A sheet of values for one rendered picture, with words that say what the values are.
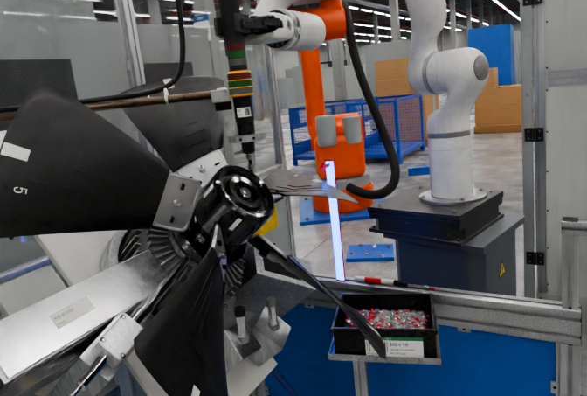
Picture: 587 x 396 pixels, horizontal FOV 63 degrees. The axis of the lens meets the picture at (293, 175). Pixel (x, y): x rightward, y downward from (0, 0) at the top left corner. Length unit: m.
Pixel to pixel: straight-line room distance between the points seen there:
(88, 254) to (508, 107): 9.45
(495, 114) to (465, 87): 8.72
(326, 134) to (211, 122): 3.78
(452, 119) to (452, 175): 0.16
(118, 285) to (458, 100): 0.97
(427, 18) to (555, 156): 1.37
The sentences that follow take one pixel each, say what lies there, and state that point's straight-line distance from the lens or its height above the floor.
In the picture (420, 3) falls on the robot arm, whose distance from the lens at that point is 1.36.
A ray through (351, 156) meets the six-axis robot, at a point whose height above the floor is 0.60.
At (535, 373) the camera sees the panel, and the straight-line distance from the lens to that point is 1.30.
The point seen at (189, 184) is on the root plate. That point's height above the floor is 1.25.
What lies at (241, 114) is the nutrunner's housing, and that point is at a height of 1.35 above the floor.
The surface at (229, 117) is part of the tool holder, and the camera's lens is 0.88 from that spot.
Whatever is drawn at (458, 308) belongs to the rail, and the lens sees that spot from 1.23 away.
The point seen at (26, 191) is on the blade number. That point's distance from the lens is 0.73.
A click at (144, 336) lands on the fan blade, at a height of 1.14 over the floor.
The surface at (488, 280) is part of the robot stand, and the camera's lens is 1.41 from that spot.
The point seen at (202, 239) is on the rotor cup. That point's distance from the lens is 0.83.
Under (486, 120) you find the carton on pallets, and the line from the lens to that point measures 10.13.
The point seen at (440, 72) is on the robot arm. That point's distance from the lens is 1.37.
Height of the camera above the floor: 1.40
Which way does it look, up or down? 11 degrees down
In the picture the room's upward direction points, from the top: 6 degrees counter-clockwise
